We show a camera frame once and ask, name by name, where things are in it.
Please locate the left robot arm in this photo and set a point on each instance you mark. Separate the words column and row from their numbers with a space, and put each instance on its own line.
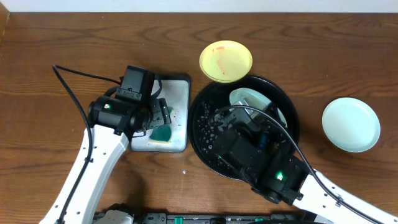
column 113, row 123

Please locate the black rectangular soap tray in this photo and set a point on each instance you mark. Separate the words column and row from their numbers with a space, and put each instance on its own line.
column 176, row 92

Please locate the yellow plate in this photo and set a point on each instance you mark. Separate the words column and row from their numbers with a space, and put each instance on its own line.
column 225, row 61

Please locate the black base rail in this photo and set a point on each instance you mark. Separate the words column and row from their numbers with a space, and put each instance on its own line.
column 163, row 218

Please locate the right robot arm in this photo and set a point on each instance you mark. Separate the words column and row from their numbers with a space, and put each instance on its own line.
column 308, row 189

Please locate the black round tray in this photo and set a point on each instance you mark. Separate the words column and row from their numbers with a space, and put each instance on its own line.
column 215, row 96

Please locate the green sponge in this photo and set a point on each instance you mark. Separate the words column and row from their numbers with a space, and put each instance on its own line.
column 161, row 134

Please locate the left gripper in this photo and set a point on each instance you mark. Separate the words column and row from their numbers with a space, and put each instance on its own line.
column 160, row 112

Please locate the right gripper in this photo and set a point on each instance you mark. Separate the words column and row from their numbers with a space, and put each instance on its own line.
column 267, row 129

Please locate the mint plate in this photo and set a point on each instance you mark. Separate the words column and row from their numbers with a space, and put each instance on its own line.
column 351, row 125
column 250, row 97

